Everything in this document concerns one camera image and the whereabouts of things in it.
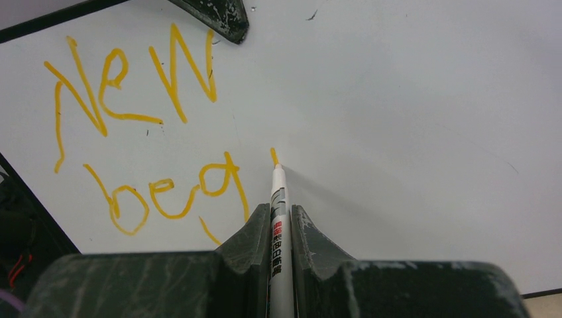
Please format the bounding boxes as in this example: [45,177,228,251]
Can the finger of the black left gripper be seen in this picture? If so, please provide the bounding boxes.
[170,0,249,44]

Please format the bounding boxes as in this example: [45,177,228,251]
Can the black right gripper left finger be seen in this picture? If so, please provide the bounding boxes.
[215,203,270,317]

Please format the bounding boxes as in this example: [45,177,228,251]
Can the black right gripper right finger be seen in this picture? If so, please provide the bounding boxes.
[292,205,353,317]

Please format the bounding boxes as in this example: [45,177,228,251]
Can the white marker pen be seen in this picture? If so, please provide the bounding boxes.
[269,164,295,317]

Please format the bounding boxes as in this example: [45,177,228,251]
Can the white whiteboard black frame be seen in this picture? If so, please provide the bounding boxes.
[1,1,561,293]

